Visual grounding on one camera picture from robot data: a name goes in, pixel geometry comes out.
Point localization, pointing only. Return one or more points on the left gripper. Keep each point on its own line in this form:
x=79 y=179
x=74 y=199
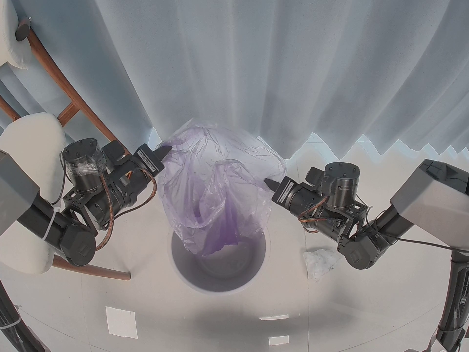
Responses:
x=126 y=185

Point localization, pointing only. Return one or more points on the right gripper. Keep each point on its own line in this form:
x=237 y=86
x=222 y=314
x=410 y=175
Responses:
x=300 y=198

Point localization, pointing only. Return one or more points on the purple plastic bag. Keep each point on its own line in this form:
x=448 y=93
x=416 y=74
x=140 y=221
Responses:
x=220 y=149

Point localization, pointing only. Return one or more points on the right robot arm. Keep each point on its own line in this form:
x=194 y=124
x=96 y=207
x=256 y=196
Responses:
x=425 y=200

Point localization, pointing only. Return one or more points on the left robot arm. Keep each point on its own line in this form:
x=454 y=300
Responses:
x=22 y=204

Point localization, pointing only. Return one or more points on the white trash bin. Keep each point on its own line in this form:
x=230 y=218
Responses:
x=190 y=268

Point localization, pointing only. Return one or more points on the crumpled white paper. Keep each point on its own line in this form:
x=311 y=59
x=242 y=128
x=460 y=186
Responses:
x=318 y=263

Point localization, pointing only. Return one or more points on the white curtain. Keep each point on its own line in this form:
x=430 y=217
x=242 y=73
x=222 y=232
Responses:
x=256 y=50

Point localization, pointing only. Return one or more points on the wooden chair with white cushions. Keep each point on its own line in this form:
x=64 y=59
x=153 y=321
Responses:
x=51 y=68

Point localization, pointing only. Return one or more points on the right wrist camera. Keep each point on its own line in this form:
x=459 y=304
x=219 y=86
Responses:
x=314 y=176

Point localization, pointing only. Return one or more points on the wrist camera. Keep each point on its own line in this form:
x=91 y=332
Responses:
x=115 y=153
x=314 y=176

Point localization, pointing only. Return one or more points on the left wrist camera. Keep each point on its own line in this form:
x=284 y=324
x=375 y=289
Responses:
x=115 y=153

